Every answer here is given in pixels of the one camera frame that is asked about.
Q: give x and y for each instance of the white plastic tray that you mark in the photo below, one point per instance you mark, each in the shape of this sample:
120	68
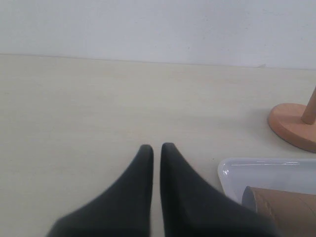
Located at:
284	174

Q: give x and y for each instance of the brown cardboard tube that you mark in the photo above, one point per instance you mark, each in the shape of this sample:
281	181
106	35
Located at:
293	213

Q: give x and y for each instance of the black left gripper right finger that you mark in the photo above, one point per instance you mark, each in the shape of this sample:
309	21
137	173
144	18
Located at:
193	208

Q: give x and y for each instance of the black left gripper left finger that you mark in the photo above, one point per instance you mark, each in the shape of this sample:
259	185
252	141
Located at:
123	210

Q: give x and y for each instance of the wooden paper towel holder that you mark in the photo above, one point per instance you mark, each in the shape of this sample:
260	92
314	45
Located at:
295	123

